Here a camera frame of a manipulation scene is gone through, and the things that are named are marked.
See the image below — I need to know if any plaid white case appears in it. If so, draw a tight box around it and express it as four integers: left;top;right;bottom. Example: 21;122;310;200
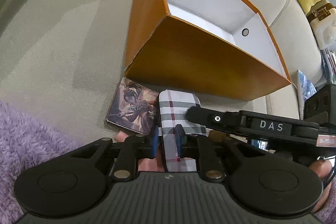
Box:
158;90;208;172

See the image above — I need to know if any right hand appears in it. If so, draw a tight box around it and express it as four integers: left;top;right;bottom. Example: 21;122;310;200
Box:
309;159;332;213

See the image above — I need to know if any anime picture card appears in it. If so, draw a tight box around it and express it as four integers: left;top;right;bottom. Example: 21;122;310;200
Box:
105;77;159;135

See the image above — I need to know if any stack of magazines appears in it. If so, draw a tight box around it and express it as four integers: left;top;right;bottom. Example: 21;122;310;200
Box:
297;49;335;104

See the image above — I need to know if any orange cardboard box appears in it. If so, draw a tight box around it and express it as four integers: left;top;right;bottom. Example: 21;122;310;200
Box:
125;0;291;101

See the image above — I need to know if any white brown handbag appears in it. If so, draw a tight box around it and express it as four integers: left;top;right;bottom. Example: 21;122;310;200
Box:
306;0;335;50

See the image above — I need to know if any purple fluffy blanket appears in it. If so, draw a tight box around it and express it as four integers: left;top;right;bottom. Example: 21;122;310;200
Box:
1;102;81;223

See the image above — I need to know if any beige sofa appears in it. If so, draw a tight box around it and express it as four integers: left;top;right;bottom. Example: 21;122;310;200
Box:
1;0;323;143

